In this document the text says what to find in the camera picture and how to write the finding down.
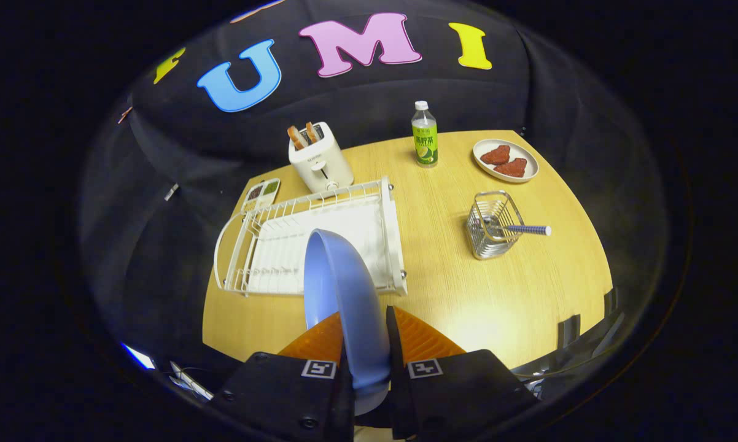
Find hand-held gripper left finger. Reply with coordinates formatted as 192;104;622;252
212;310;356;442

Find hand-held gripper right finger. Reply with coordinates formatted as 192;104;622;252
384;305;538;441

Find blue plate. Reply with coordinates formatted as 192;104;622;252
303;229;393;417

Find white wire dish rack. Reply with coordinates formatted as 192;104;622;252
214;177;408;297

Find metal wire basket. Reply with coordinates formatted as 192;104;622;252
467;190;525;260

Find metal spoon with striped handle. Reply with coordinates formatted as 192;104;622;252
476;218;553;237

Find white divided condiment dish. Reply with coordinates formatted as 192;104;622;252
241;178;281;212

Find white oval plate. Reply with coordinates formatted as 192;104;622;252
472;138;540;184

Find white toaster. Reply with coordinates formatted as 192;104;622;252
288;122;355;194

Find green label drink bottle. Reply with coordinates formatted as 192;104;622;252
411;101;439;168

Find black backdrop cloth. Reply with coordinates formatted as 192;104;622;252
77;0;674;394

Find black metal frame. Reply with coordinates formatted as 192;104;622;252
556;287;624;369

